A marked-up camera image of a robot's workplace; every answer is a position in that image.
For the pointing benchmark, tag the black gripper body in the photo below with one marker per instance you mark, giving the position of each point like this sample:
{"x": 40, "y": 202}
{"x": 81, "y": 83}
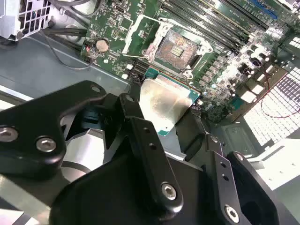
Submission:
{"x": 117, "y": 192}

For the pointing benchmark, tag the silver CPU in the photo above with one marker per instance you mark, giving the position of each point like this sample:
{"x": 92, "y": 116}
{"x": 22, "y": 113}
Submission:
{"x": 164, "y": 100}

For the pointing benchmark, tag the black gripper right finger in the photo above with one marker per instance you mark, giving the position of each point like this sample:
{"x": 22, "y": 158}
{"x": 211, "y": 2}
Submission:
{"x": 228, "y": 194}

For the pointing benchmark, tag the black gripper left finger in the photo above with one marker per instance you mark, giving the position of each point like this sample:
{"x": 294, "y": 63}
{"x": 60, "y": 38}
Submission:
{"x": 35, "y": 122}

